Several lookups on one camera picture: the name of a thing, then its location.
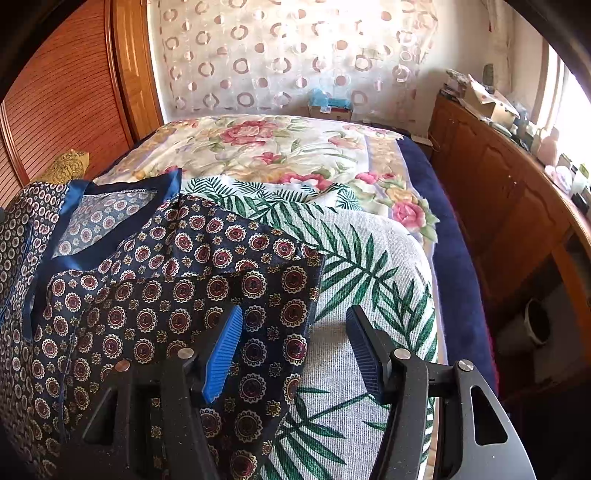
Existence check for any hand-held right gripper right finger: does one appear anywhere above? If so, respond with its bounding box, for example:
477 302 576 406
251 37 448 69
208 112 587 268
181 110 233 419
345 304 539 480

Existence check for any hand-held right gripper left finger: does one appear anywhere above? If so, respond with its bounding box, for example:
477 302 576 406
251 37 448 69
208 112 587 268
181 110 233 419
60 305 245 480

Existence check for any navy medallion print garment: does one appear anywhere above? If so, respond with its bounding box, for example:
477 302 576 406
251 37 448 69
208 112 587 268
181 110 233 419
0 167 326 480

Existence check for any palm leaf print blanket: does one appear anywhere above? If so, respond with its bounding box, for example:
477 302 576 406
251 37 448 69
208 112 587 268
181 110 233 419
180 178 448 480

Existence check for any navy blue bedspread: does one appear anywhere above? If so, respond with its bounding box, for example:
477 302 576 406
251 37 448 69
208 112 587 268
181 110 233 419
397 136 499 398

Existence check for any grey waste bin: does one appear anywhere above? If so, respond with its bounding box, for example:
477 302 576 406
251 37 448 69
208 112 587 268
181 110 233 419
501 298 552 358

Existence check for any wooden cabinet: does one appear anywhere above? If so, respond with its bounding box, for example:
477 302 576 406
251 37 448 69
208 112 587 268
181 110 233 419
429 92 591 361

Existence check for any floral print blanket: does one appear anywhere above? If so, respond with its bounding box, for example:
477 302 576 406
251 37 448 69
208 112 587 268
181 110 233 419
92 114 439 245

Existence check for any yellow green patterned pillow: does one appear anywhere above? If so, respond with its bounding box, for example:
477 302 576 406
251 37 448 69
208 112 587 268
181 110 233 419
34 150 90 184

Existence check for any cardboard box with blue items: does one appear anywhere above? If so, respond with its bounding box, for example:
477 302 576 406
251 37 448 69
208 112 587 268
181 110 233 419
307 89 354 121

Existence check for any wooden louvered wardrobe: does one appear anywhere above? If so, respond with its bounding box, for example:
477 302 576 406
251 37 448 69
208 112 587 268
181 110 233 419
0 0 164 195

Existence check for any sheer circle pattern curtain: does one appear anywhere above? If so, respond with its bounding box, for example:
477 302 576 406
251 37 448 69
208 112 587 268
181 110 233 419
148 0 439 127

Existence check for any bright window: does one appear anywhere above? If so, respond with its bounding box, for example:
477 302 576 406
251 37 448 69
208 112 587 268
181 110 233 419
540 41 591 158

